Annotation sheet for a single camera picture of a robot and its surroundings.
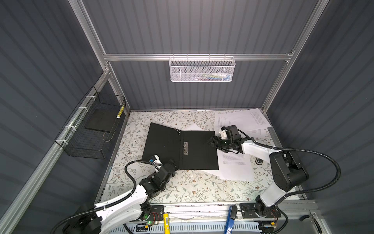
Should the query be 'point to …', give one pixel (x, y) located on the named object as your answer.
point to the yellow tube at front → (166, 224)
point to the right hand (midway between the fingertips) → (213, 145)
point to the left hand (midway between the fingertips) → (171, 163)
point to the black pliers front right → (311, 218)
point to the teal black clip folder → (187, 149)
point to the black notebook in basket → (102, 120)
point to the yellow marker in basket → (120, 111)
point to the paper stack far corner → (252, 122)
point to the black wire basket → (88, 133)
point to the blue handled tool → (231, 220)
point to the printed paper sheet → (193, 127)
